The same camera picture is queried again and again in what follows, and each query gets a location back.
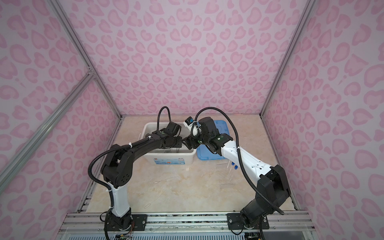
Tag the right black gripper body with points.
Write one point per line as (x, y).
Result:
(197, 140)

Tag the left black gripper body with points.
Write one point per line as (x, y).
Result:
(176, 142)

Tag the white plastic storage bin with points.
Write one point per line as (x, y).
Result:
(172, 156)

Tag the clear plastic pipette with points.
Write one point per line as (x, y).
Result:
(164, 180)

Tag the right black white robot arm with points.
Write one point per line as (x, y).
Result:
(272, 188)

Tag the blue plastic bin lid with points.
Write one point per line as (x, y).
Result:
(203, 153)

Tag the clear plastic bag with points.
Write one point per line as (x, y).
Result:
(228, 184)

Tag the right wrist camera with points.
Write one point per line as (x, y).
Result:
(192, 126)

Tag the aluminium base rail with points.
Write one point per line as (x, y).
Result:
(293, 225)

